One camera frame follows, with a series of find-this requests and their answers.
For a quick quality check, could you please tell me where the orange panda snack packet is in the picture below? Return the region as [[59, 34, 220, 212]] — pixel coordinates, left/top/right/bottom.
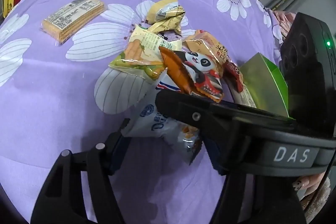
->
[[159, 46, 224, 104]]

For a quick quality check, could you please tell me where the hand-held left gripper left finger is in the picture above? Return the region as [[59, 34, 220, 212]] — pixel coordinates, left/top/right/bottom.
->
[[30, 119, 131, 224]]

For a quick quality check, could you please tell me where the orange rice cracker packet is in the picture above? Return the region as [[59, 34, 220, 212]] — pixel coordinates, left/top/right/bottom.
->
[[183, 29, 232, 73]]

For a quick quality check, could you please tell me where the green cardboard box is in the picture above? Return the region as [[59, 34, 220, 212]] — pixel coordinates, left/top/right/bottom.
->
[[239, 52, 290, 119]]

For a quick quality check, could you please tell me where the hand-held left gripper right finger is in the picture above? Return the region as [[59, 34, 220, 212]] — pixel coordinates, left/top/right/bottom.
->
[[203, 139, 307, 224]]

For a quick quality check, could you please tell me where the person's right hand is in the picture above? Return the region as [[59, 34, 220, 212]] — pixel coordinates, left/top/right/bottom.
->
[[293, 173, 330, 195]]

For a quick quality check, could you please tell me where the pink cloth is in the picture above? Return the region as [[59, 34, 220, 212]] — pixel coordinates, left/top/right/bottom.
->
[[273, 10, 298, 41]]

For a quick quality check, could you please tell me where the blue white snack packet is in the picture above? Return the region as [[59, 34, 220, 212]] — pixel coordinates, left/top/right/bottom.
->
[[122, 77, 203, 166]]

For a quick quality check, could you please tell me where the gold snack packet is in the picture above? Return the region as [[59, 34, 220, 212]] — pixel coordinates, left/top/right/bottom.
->
[[146, 0, 186, 23], [146, 14, 184, 36]]

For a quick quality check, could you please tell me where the clear-wrapped cracker packet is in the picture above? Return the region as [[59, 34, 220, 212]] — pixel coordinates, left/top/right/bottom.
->
[[39, 0, 108, 47]]

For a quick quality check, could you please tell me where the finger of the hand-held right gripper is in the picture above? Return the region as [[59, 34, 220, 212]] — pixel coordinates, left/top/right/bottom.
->
[[155, 90, 297, 140]]

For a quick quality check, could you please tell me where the purple floral bedsheet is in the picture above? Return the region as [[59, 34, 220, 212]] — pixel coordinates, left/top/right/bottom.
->
[[0, 0, 289, 224]]

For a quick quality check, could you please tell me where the yellow-green corn snack packet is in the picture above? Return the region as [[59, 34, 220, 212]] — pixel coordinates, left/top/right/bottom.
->
[[109, 25, 170, 82]]

